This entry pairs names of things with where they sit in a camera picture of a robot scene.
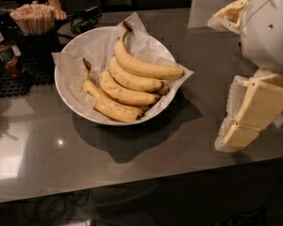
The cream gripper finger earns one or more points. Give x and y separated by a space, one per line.
252 105

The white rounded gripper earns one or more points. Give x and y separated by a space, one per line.
268 32

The yellow banana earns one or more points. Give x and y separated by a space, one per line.
139 67
132 81
107 106
124 95

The white bowl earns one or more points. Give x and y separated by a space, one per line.
97 47

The person's hand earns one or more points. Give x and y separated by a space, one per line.
60 14

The white paper liner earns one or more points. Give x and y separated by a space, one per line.
144 46

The cup of wooden stirrers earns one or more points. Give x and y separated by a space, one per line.
34 19

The black rubber mat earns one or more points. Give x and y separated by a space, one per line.
35 53

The brown sauce bottle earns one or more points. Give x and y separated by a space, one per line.
11 63

